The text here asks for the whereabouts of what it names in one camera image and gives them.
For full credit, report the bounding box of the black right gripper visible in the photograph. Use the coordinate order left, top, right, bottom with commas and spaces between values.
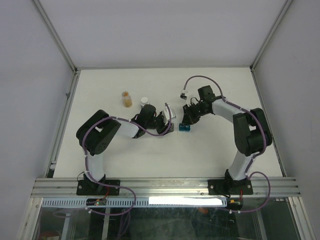
180, 102, 209, 127

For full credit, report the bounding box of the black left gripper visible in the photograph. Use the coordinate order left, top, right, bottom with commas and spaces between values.
145, 111, 174, 136

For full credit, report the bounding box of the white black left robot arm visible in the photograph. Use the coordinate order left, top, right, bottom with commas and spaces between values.
76, 104, 176, 195

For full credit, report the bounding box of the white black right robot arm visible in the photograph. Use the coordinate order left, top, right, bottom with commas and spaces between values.
180, 85, 272, 195

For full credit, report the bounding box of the teal Mon pill box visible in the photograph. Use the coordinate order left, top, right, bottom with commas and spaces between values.
178, 123, 191, 132

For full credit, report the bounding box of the white capped dark pill bottle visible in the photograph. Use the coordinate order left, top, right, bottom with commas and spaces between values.
140, 96, 150, 109

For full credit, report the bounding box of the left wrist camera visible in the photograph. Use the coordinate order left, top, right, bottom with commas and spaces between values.
162, 103, 176, 124

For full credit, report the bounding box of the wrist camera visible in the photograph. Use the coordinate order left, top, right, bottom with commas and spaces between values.
179, 88, 192, 105
162, 103, 176, 124

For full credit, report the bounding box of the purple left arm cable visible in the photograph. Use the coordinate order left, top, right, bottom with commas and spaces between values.
82, 102, 173, 240

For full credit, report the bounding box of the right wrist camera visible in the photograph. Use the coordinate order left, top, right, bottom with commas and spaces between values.
179, 88, 192, 105

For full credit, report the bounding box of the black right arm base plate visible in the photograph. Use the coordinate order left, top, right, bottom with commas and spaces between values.
207, 179, 253, 197

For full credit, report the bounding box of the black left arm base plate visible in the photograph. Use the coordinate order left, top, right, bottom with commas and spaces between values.
76, 179, 121, 197

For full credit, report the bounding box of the aluminium mounting rail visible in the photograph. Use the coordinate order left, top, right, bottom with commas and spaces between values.
31, 175, 301, 198

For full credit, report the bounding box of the grey slotted cable duct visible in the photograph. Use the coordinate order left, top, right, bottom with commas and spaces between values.
42, 196, 227, 208

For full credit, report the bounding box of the right aluminium frame post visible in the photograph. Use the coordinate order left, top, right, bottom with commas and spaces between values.
249, 0, 294, 72

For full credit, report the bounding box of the aluminium frame post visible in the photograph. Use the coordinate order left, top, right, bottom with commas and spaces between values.
249, 0, 294, 72
31, 0, 78, 75

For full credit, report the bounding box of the left aluminium frame post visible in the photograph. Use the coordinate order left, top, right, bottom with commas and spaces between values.
31, 0, 78, 75

